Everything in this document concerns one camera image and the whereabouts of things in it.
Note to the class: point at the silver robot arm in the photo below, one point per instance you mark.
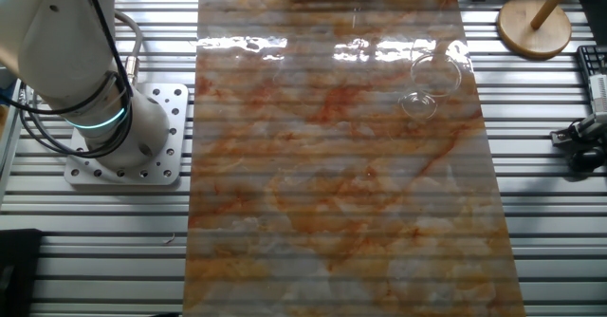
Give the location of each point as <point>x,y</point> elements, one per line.
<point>61,46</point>

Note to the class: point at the orange marble pattern mat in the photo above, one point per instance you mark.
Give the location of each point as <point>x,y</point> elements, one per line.
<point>332,189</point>

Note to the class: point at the clear glass beaker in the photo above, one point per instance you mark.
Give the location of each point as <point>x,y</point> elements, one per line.
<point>429,82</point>

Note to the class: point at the wooden mug tree stand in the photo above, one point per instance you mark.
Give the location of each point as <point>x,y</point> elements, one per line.
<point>533,37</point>

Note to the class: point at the black keyboard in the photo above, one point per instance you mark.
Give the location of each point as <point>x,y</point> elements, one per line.
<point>590,58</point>

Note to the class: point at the black box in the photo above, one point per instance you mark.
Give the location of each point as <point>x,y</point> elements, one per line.
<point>19,274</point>

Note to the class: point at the dark flat panel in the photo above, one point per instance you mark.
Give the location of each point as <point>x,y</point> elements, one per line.
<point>595,15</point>

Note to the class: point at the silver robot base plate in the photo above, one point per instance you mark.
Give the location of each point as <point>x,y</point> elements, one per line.
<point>130,178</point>

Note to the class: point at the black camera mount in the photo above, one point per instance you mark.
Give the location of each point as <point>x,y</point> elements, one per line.
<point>588,158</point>

